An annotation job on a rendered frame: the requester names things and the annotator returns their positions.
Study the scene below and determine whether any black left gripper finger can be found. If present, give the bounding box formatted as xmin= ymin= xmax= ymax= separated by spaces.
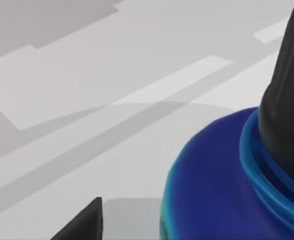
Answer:
xmin=49 ymin=196 xmax=104 ymax=240

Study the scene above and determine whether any blue bottle with black cap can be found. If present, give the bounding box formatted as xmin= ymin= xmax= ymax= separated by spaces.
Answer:
xmin=158 ymin=0 xmax=294 ymax=240

